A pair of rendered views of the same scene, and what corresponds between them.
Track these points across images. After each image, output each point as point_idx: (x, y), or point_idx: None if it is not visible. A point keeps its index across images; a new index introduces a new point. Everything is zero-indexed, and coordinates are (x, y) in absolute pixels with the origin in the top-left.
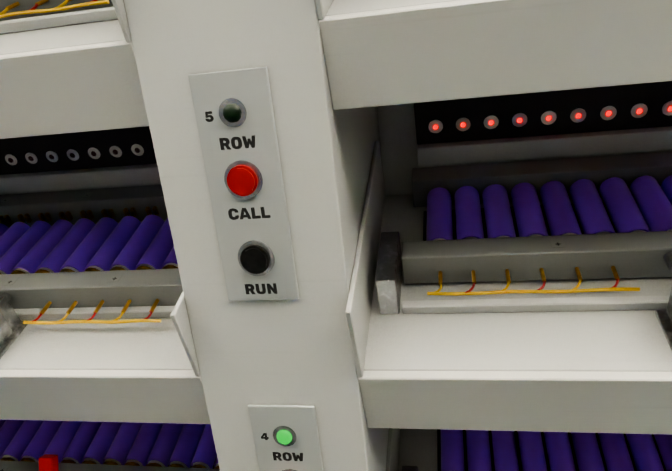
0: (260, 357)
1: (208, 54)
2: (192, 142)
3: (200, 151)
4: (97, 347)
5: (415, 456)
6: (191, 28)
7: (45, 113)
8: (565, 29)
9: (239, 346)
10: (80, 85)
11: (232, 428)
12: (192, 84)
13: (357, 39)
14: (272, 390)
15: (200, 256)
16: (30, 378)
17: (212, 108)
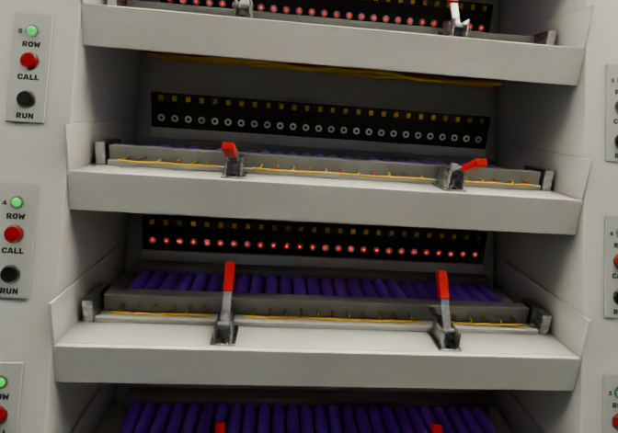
0: (613, 191)
1: (614, 58)
2: (601, 90)
3: (604, 94)
4: (510, 192)
5: None
6: (610, 48)
7: (532, 71)
8: None
9: (605, 185)
10: (555, 62)
11: (594, 230)
12: (608, 67)
13: None
14: (616, 209)
15: (596, 139)
16: (493, 196)
17: (614, 77)
